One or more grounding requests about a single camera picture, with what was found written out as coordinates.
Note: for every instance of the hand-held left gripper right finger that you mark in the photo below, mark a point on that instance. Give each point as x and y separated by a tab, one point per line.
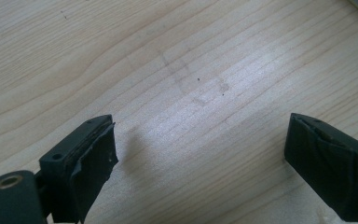
332	168

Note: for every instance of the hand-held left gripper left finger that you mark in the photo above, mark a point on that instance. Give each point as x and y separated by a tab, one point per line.
74	174

